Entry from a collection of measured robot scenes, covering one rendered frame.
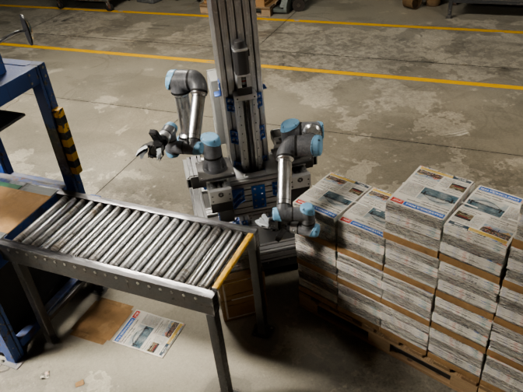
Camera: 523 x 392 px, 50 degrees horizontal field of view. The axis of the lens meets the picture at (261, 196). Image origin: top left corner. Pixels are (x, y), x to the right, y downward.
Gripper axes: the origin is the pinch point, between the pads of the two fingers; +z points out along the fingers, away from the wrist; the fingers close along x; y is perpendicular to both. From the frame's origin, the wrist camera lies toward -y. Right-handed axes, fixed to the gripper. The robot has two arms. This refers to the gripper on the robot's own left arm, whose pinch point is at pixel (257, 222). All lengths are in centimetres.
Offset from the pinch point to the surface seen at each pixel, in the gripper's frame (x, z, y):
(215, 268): 44.2, 3.2, 3.2
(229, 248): 28.1, 3.2, 3.2
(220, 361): 63, -3, -42
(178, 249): 36.6, 29.0, 3.0
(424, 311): 9, -94, -30
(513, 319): 22, -134, -9
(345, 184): -40, -38, 7
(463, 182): -24, -102, 30
